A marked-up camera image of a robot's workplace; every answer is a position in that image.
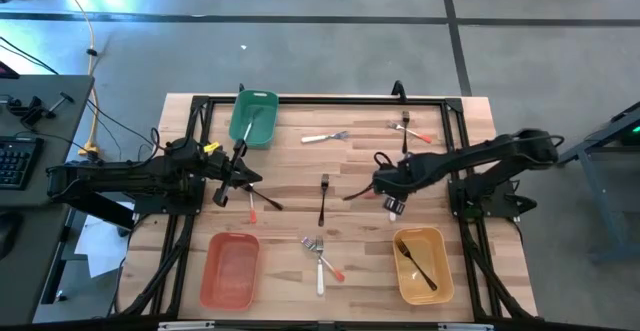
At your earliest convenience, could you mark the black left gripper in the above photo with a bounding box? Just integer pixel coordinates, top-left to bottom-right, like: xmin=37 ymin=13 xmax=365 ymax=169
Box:
xmin=213 ymin=139 xmax=263 ymax=207

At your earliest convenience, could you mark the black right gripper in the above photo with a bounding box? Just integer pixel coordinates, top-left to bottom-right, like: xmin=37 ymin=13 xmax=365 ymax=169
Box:
xmin=342 ymin=168 xmax=417 ymax=215

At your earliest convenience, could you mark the orange plastic bin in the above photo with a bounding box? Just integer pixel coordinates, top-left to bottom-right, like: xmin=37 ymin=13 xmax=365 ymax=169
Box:
xmin=198 ymin=231 xmax=261 ymax=312

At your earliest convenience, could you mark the green plastic bin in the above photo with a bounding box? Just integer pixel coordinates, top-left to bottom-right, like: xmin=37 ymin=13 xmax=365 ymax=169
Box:
xmin=228 ymin=89 xmax=280 ymax=151

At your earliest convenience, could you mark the yellow plastic bin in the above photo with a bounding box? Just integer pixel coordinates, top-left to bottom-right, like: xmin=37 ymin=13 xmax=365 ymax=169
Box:
xmin=391 ymin=226 xmax=455 ymax=306

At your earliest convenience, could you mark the silver metal plate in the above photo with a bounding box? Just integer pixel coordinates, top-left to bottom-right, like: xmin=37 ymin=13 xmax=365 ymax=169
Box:
xmin=157 ymin=320 xmax=217 ymax=331
xmin=437 ymin=322 xmax=495 ymax=331

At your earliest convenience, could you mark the black desk leg bar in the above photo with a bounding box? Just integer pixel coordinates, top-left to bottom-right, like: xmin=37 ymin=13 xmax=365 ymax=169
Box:
xmin=52 ymin=190 xmax=136 ymax=232

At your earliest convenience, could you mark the white paper sheet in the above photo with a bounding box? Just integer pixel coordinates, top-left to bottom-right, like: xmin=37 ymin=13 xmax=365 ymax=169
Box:
xmin=74 ymin=201 xmax=135 ymax=278

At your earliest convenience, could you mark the dark grey desk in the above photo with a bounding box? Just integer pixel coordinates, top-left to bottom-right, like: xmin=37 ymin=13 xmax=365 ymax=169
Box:
xmin=0 ymin=74 xmax=96 ymax=208

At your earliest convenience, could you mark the blue-grey metal stand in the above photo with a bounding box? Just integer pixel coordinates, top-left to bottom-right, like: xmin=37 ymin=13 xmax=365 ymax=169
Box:
xmin=551 ymin=101 xmax=640 ymax=265

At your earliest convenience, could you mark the black desk clamp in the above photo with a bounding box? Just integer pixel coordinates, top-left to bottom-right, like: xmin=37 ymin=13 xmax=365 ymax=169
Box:
xmin=5 ymin=95 xmax=56 ymax=127

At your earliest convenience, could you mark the black keyboard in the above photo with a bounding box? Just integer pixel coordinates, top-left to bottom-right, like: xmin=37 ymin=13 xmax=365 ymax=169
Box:
xmin=0 ymin=136 xmax=45 ymax=191

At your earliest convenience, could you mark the dark low desk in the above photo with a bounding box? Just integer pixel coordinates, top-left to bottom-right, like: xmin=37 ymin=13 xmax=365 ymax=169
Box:
xmin=0 ymin=203 xmax=71 ymax=328

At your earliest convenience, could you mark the black computer mouse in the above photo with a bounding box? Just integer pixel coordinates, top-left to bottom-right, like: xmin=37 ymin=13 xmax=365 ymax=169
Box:
xmin=0 ymin=212 xmax=23 ymax=261

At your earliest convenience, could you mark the black device with green light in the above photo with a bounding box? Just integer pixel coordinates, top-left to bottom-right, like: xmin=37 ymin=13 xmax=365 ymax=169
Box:
xmin=619 ymin=120 xmax=640 ymax=147

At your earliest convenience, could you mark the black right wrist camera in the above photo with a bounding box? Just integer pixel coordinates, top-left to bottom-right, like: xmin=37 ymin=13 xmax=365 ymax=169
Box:
xmin=394 ymin=162 xmax=419 ymax=186

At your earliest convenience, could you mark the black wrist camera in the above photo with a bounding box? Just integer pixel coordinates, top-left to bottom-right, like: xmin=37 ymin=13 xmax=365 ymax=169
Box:
xmin=394 ymin=162 xmax=419 ymax=186
xmin=198 ymin=146 xmax=229 ymax=182

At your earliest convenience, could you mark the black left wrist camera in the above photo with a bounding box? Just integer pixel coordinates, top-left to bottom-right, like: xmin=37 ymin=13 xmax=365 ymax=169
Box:
xmin=198 ymin=146 xmax=229 ymax=182

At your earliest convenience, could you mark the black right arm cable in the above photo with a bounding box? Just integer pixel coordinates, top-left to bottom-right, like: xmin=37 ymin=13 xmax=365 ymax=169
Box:
xmin=373 ymin=150 xmax=396 ymax=170

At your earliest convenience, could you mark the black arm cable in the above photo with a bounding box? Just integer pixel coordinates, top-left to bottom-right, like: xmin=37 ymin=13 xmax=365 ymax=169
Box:
xmin=137 ymin=126 xmax=174 ymax=165
xmin=373 ymin=150 xmax=396 ymax=170

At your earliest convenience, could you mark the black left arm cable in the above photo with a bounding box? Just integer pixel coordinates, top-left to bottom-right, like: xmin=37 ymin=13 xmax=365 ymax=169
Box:
xmin=137 ymin=126 xmax=174 ymax=165

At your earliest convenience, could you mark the black aluminium table frame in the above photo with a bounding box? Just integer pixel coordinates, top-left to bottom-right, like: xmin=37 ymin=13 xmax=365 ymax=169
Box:
xmin=112 ymin=92 xmax=540 ymax=325

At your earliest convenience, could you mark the black floor cable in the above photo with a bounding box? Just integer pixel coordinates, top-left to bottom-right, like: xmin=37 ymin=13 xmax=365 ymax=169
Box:
xmin=84 ymin=98 xmax=156 ymax=147

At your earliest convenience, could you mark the yellow cable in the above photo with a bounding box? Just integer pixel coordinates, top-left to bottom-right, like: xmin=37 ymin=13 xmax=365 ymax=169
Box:
xmin=49 ymin=0 xmax=101 ymax=158

